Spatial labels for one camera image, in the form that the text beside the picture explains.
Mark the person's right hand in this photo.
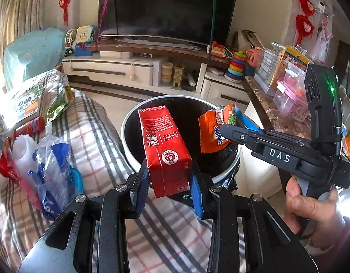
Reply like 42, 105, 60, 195
284, 175, 349, 251

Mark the white and green toy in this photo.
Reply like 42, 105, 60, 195
65, 28, 78, 49

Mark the brown bag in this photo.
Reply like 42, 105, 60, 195
231, 30, 264, 53

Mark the toy cash register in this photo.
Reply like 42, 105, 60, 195
73, 25, 99, 58

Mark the pink stick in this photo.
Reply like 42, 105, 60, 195
96, 0, 116, 46

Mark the teal cloth-covered furniture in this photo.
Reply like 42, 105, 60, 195
3, 28, 66, 83

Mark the beige curtain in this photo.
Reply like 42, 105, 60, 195
0, 0, 43, 49

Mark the red tube snack packet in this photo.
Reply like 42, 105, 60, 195
14, 116, 47, 137

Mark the marble top side table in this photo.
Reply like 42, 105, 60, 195
242, 75, 315, 198

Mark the black television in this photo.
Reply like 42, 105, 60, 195
98, 0, 239, 47

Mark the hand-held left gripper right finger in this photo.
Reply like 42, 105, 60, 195
190, 162, 319, 273

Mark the yellow wooden toy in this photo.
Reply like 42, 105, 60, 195
171, 64, 185, 89

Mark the white security camera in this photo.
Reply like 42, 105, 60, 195
315, 1, 331, 14

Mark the yellow toy card pack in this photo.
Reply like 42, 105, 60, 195
273, 45, 311, 91

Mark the red drink carton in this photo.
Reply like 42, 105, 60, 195
138, 105, 192, 198

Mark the colourful picture book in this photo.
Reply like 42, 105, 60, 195
0, 75, 52, 126

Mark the blue and white plastic bag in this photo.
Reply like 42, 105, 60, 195
29, 135, 85, 221

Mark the clear plastic organizer box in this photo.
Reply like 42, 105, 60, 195
254, 48, 287, 95

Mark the stack of round containers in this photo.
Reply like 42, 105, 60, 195
161, 62, 174, 84

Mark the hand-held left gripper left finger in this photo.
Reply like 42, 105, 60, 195
19, 159, 150, 273

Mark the white TV cabinet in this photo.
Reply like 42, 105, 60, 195
61, 40, 249, 106

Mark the person's right forearm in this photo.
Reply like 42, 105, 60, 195
306, 219, 350, 258

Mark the red knot wall ornament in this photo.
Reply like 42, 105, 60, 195
58, 0, 74, 27

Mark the white foam fruit net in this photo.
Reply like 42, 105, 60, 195
12, 135, 40, 182

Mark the red foil wrapper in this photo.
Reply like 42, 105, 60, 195
0, 132, 20, 185

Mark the teal plastic item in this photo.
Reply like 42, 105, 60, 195
70, 167, 85, 197

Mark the green stick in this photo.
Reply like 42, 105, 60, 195
207, 0, 216, 66

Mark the red heart wall garland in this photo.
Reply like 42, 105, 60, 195
295, 0, 318, 45

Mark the orange snack wrapper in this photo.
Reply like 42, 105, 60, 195
198, 102, 261, 154

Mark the green snack packet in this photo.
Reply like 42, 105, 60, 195
47, 87, 72, 123

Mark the white round trash bin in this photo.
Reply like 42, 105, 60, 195
120, 94, 242, 191

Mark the rainbow stacking ring toy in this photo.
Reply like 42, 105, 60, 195
224, 51, 247, 84

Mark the plaid blanket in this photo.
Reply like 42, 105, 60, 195
0, 70, 246, 273

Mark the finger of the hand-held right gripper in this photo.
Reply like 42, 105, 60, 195
257, 129, 310, 146
220, 123, 278, 149

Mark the pink ball toy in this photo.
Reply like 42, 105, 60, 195
245, 48, 264, 76

